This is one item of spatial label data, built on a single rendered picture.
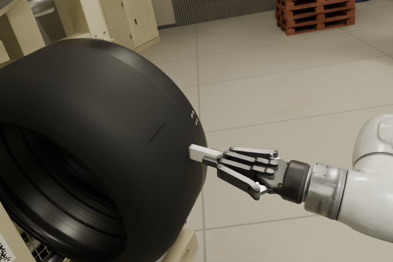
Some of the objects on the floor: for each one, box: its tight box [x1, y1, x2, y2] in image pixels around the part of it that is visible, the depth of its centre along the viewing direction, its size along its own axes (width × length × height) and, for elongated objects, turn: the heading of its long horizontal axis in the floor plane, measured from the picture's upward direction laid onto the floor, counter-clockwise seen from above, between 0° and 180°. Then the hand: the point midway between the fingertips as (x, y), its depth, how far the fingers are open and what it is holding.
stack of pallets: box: [272, 0, 357, 36], centre depth 553 cm, size 118×81×87 cm
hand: (205, 155), depth 66 cm, fingers closed
